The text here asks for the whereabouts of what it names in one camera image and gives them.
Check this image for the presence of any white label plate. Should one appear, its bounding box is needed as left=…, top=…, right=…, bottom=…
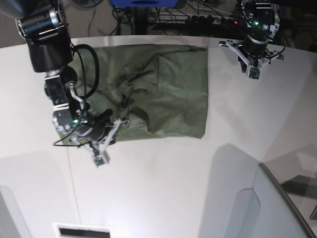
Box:
left=53, top=223, right=113, bottom=238

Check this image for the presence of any blue box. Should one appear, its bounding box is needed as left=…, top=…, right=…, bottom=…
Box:
left=110, top=0, right=178, bottom=7

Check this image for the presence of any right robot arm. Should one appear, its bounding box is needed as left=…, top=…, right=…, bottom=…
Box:
left=0, top=0, right=124, bottom=166

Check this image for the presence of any black power strip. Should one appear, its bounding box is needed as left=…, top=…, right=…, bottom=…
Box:
left=151, top=12, right=243, bottom=26

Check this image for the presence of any green t-shirt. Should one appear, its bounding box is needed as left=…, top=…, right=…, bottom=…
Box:
left=70, top=45, right=209, bottom=141

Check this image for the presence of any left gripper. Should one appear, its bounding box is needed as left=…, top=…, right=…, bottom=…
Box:
left=219, top=34, right=284, bottom=80

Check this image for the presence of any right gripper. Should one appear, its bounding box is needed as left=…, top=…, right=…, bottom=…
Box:
left=68, top=109, right=128, bottom=168

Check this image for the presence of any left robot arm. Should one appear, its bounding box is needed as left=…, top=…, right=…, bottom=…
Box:
left=219, top=0, right=286, bottom=80

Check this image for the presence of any black table leg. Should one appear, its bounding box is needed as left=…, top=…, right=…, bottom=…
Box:
left=132, top=7, right=150, bottom=35

